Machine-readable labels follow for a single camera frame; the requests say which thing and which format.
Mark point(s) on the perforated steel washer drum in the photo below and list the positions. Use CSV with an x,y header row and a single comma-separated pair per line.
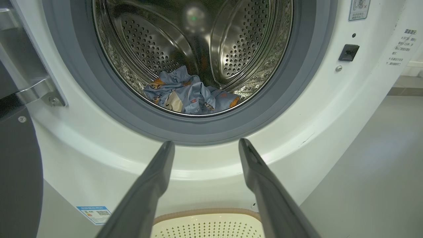
x,y
148,39

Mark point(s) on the cream garment with black print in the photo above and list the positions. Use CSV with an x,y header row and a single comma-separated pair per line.
x,y
174,102

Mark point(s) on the silver metal door hinge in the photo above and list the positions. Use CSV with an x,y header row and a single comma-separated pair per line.
x,y
33,89

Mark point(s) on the printed caution text label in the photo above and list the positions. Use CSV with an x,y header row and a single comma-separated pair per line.
x,y
401,46

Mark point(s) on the dark round washer door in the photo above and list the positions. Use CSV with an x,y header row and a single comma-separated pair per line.
x,y
16,165

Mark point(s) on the white front-load washing machine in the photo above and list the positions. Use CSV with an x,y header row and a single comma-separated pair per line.
x,y
297,132

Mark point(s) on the blue bear-print garment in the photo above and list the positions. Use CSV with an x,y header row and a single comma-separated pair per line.
x,y
191,96

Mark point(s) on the black door latch socket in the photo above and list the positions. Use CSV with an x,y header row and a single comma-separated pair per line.
x,y
348,53

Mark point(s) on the grey warning sticker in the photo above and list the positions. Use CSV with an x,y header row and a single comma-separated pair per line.
x,y
359,10

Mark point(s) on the grey rubber door gasket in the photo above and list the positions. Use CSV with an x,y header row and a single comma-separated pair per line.
x,y
281,99

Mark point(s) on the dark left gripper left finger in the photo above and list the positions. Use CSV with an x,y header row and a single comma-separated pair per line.
x,y
145,198

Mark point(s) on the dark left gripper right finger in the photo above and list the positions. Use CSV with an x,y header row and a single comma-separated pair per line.
x,y
271,198

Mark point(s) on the cream perforated laundry basket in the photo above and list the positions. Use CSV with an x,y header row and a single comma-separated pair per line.
x,y
208,228

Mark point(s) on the blue white energy label sticker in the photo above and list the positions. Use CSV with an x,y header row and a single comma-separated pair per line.
x,y
94,215

